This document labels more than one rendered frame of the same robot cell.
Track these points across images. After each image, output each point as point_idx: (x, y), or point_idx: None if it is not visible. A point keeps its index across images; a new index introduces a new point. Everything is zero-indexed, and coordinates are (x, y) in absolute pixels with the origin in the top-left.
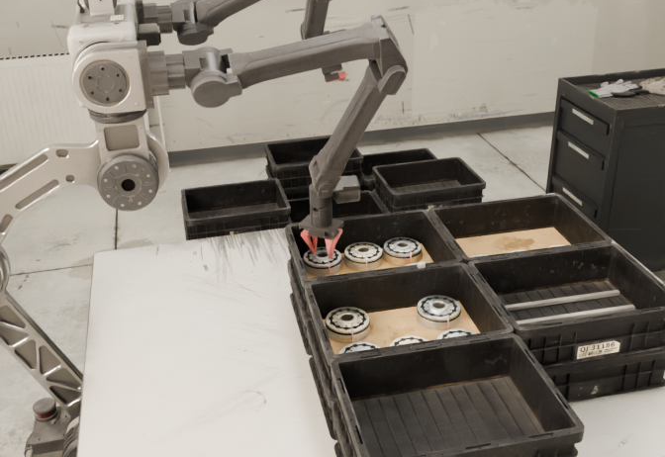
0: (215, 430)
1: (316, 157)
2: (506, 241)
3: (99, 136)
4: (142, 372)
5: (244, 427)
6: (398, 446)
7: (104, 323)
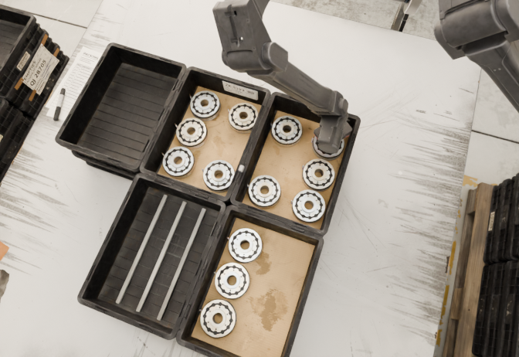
0: None
1: (334, 90)
2: (279, 304)
3: None
4: (316, 40)
5: None
6: (142, 90)
7: (378, 35)
